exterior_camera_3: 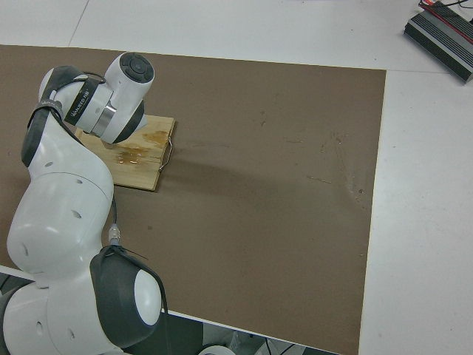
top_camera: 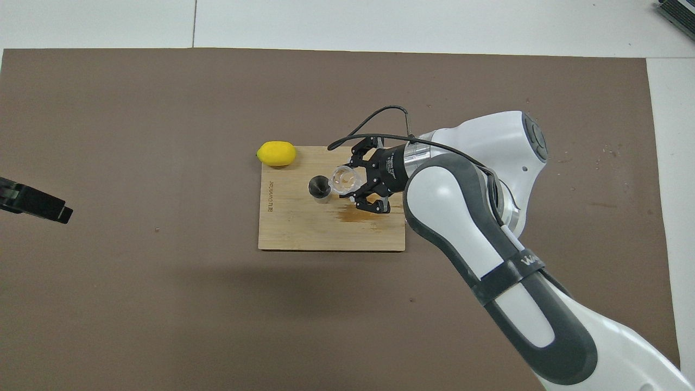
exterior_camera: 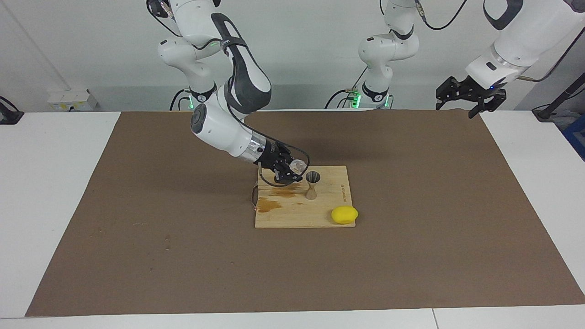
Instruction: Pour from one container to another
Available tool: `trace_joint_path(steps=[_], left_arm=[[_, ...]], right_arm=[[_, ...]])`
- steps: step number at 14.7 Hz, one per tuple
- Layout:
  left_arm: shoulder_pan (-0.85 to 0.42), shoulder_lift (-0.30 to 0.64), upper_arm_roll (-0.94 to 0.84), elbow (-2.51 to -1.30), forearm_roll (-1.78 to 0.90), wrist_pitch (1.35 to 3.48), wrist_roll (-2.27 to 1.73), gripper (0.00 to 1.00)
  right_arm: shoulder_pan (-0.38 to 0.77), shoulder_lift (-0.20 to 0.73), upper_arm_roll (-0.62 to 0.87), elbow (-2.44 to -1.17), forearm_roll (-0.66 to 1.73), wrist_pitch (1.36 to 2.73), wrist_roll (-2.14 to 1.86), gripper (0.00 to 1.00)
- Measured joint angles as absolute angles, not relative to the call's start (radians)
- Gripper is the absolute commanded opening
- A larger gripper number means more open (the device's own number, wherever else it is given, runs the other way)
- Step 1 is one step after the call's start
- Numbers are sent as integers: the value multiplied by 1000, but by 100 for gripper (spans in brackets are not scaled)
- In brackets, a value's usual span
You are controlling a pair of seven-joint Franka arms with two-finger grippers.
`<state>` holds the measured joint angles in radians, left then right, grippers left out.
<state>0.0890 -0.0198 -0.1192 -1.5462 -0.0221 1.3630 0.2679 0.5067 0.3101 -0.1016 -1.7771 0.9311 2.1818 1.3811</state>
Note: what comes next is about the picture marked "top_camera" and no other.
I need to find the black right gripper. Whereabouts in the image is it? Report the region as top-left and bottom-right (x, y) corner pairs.
(339, 137), (408, 216)

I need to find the small clear glass cup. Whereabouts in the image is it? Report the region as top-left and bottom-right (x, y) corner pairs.
(328, 166), (363, 197)

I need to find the steel double jigger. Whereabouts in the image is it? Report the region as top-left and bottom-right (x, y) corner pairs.
(308, 175), (333, 205)

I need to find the wooden cutting board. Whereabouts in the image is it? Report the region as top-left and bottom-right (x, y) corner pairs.
(258, 144), (407, 252)

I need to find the yellow lemon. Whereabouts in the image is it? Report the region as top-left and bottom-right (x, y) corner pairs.
(256, 141), (298, 167)

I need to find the brown table mat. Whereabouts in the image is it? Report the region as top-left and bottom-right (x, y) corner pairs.
(0, 48), (683, 391)

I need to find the grey striped box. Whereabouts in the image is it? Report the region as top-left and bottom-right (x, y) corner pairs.
(656, 0), (695, 40)

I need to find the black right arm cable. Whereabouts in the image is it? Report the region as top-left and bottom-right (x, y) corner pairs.
(327, 105), (499, 181)

